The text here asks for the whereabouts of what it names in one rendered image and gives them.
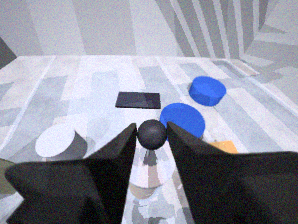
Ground black flat bar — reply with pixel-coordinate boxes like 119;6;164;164
115;91;161;109

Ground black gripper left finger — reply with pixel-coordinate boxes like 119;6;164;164
4;122;137;224

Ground blue short cylinder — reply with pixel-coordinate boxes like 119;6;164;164
189;76;226;106
159;103;205;138

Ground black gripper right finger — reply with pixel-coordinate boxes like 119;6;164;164
166;121;298;224

